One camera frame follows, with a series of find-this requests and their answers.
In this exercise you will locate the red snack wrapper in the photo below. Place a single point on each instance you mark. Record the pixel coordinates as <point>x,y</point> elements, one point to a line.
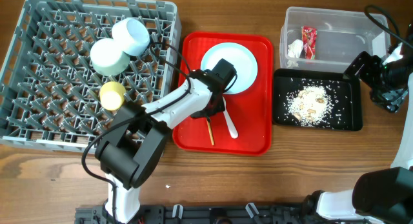
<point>309,37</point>

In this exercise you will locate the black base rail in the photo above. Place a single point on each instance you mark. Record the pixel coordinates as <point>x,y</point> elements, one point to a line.
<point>247,214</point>

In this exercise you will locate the light blue bowl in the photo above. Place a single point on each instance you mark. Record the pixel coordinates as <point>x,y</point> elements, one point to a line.
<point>131,35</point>

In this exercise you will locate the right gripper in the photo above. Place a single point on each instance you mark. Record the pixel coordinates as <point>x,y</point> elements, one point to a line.
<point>390,99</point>

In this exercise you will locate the white plastic fork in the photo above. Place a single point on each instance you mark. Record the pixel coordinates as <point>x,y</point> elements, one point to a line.
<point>231,127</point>

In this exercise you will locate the yellow cup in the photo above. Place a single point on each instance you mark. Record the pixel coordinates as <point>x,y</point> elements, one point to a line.
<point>111,95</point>

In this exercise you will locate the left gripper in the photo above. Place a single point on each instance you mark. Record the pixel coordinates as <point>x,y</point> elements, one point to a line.
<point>219,107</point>

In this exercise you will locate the black plastic tray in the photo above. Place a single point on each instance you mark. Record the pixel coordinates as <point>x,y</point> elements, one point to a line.
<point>344,90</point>

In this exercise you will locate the white napkin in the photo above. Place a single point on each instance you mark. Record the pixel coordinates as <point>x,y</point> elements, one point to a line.
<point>295,48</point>

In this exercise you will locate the green bowl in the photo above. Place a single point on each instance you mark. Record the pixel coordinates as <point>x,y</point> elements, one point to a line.
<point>107,58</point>

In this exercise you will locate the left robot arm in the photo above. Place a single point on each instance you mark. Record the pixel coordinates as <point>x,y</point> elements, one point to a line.
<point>131,148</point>

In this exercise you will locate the clear plastic bin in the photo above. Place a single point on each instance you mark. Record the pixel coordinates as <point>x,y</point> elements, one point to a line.
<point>341,36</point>

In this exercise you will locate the white label sticker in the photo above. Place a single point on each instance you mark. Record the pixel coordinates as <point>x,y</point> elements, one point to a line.
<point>379,45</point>

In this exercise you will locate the white round plate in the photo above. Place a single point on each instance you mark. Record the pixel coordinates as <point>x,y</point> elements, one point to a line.
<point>240,57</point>

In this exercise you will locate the grey dishwasher rack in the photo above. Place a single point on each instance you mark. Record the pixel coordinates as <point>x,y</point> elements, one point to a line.
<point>49,89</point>

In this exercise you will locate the wooden chopstick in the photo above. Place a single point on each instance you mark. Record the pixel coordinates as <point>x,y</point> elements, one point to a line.
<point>208,121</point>

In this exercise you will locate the red plastic tray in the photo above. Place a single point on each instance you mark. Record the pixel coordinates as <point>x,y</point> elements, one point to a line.
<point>250,111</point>

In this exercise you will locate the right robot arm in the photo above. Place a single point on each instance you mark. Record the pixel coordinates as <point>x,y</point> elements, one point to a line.
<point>383,196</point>

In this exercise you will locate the rice and food scraps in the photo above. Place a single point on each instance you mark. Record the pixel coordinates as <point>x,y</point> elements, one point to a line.
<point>310,106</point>

